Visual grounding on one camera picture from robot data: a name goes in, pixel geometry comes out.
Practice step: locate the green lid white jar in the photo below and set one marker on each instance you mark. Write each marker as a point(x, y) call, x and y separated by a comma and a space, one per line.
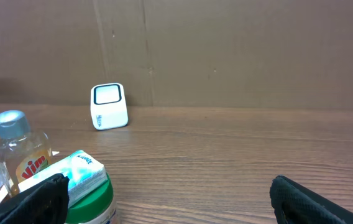
point(98, 207)

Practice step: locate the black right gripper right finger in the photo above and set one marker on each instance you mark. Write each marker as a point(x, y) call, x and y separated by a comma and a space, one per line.
point(295, 204)

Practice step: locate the white barcode scanner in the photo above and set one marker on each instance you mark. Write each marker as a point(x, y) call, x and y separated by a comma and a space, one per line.
point(108, 106)

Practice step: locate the yellow dish soap bottle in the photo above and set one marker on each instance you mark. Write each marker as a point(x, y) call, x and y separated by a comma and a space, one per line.
point(23, 151)

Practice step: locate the teal Kleenex tissue pack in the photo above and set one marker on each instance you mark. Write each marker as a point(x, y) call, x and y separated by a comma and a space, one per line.
point(84, 172)

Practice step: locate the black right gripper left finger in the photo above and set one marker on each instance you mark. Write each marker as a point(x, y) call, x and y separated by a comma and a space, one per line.
point(44, 203)

